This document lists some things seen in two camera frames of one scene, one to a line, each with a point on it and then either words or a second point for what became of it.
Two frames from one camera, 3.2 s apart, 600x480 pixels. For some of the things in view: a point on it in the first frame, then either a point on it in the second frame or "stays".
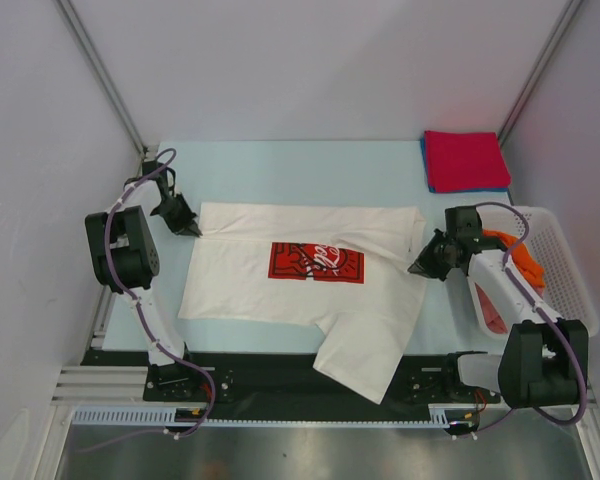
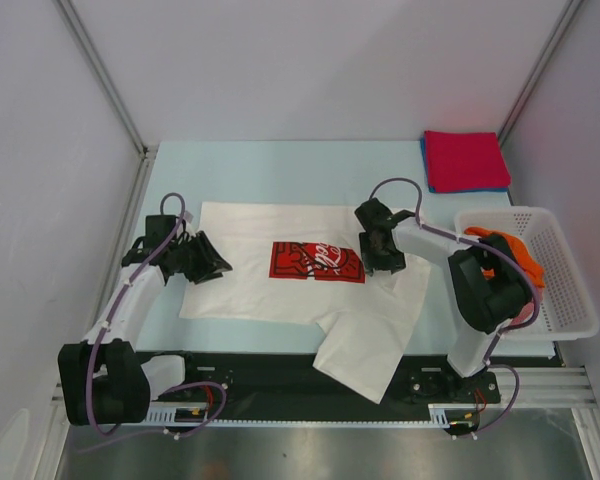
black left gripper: x=186 y=225 → x=211 y=263
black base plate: x=300 y=380 stays
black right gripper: x=424 y=265 → x=395 y=263
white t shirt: x=356 y=272 stays
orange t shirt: x=522 y=256 stays
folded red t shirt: x=462 y=161 stays
